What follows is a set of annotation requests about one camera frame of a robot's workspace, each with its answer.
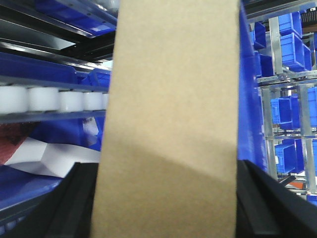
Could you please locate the metal shelving rack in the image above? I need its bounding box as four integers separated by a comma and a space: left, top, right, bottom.
250, 11, 317, 202

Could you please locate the blue bin lower right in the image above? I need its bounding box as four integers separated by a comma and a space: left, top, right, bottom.
274, 139, 304, 174

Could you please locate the blue bin upper right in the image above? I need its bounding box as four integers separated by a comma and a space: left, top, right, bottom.
278, 11, 312, 72

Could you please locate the blue bin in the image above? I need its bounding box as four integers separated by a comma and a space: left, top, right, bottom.
270, 94, 300, 130
278, 11, 312, 72
274, 139, 304, 174

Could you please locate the white roller track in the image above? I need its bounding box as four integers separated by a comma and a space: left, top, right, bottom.
0, 75, 108, 124

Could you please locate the blue bin middle right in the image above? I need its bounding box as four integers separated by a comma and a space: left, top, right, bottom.
270, 94, 300, 130

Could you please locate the white paper sheet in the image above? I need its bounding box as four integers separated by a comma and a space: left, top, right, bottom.
5, 137, 101, 178

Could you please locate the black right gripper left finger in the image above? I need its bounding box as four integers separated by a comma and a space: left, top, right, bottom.
0, 163, 99, 238

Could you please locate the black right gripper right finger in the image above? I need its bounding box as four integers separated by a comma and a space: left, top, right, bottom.
235, 160, 317, 238

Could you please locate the red mesh bag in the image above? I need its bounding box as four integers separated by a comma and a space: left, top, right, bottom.
0, 122, 39, 166

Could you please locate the tall brown cardboard box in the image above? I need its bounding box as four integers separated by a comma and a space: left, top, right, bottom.
91, 0, 240, 238

